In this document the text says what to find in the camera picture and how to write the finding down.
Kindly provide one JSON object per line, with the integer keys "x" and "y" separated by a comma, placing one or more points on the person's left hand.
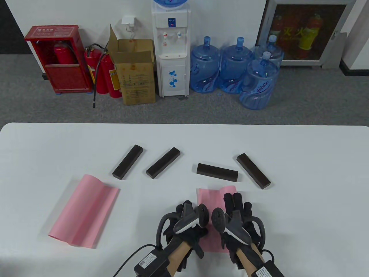
{"x": 190, "y": 235}

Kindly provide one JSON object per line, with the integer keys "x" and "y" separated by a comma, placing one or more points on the person's right forearm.
{"x": 248, "y": 258}

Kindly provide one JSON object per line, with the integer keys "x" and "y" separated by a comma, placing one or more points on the red fire extinguisher cabinet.
{"x": 62, "y": 78}

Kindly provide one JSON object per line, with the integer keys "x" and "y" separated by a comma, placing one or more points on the person's left forearm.
{"x": 177, "y": 256}

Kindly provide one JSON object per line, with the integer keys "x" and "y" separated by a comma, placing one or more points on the blue dispenser water bottle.
{"x": 170, "y": 2}

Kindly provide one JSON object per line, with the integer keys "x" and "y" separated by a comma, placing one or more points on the pink paper sheet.
{"x": 83, "y": 210}
{"x": 212, "y": 196}

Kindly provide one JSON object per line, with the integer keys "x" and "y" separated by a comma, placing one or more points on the white water dispenser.
{"x": 171, "y": 43}

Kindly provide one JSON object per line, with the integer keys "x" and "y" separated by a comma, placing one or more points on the white wall outlet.
{"x": 128, "y": 20}

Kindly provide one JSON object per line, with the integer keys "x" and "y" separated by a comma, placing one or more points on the open cardboard box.
{"x": 137, "y": 80}

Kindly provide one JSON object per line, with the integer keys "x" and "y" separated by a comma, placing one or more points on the black wrist box white label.
{"x": 266, "y": 271}
{"x": 150, "y": 264}

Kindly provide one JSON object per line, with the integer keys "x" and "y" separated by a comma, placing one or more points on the blue water jug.
{"x": 275, "y": 50}
{"x": 204, "y": 66}
{"x": 235, "y": 63}
{"x": 258, "y": 86}

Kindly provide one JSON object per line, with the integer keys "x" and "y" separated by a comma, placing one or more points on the red fire extinguisher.
{"x": 106, "y": 66}
{"x": 90, "y": 62}
{"x": 65, "y": 54}

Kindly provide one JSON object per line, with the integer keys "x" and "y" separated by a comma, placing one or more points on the person's right hand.
{"x": 230, "y": 202}

